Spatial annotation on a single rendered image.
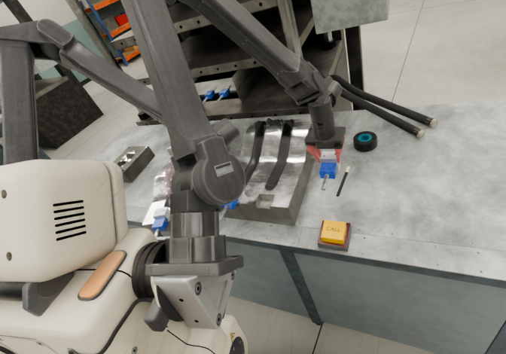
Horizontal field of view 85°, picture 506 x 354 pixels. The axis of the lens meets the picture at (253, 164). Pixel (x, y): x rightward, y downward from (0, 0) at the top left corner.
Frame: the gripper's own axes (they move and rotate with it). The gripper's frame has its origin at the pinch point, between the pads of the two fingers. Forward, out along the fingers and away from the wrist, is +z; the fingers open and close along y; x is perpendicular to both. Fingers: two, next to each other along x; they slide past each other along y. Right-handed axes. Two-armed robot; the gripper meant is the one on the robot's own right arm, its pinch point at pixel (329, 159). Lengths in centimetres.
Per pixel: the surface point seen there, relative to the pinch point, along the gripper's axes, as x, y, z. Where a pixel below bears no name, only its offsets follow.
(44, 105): -154, 446, 33
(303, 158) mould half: -7.7, 11.1, 6.3
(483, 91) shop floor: -191, -77, 89
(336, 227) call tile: 15.0, -3.2, 11.9
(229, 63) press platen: -66, 63, -10
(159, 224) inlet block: 24, 55, 9
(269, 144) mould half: -12.7, 24.8, 3.7
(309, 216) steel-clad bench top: 9.4, 6.6, 15.5
